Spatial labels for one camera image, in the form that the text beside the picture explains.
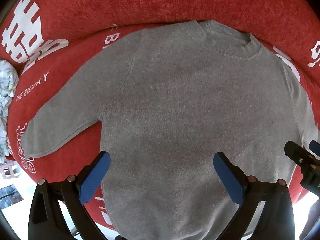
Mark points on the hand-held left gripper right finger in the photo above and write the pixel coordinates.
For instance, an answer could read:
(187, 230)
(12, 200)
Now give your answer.
(228, 180)

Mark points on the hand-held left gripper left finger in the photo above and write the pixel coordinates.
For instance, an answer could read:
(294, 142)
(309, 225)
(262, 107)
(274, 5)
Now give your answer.
(93, 180)

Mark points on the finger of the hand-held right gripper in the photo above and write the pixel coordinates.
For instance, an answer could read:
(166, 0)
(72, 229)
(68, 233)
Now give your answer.
(298, 153)
(315, 147)

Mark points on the grey knit sweater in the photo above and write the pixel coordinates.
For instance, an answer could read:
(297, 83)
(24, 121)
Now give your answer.
(180, 100)

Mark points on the person's dark pants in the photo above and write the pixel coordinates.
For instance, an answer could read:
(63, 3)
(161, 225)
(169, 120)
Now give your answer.
(311, 222)

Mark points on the dark glossy panel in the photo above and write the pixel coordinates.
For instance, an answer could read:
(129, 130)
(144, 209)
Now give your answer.
(10, 196)

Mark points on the pink plastic stool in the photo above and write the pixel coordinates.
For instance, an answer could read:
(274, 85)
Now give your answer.
(8, 170)

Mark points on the floral patterned cloth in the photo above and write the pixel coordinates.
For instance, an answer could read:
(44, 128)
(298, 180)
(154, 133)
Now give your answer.
(6, 85)

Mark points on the red printed blanket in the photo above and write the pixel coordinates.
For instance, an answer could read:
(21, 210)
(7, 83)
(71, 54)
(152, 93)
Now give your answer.
(75, 7)

